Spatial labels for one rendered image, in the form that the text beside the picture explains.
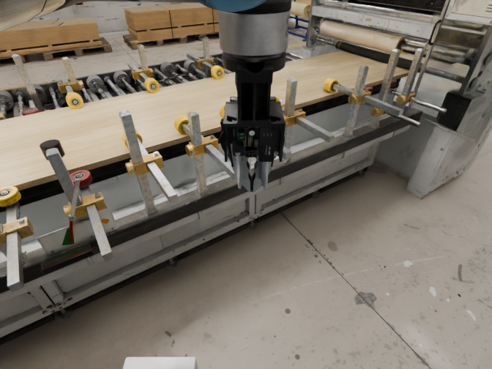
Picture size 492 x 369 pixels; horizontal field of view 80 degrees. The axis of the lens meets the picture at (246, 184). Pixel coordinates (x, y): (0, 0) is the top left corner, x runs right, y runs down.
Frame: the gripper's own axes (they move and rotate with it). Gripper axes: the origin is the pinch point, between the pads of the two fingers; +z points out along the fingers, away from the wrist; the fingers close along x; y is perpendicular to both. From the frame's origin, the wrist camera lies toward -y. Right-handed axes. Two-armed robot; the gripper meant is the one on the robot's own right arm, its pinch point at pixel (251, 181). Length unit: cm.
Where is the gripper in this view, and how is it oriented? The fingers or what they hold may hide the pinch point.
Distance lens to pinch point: 47.2
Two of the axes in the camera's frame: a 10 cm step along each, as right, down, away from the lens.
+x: 10.0, 0.0, 0.0
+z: 0.0, 7.8, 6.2
